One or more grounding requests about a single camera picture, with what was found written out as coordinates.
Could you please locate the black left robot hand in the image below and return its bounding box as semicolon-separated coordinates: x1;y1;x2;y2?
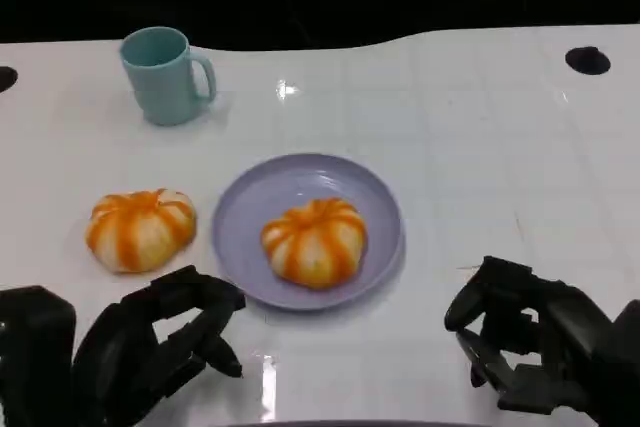
72;265;246;427

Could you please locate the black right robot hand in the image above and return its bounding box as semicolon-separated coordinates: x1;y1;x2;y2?
443;255;617;416

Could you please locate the orange white toy bread roll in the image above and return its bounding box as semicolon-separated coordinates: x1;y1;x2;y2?
260;197;369;291
83;188;198;276

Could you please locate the lilac plate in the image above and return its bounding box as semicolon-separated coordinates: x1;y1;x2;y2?
210;152;405;312

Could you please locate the pale green mug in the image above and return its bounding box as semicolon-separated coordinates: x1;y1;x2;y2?
118;26;218;127

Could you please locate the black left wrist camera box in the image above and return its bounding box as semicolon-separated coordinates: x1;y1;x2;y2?
0;285;77;427

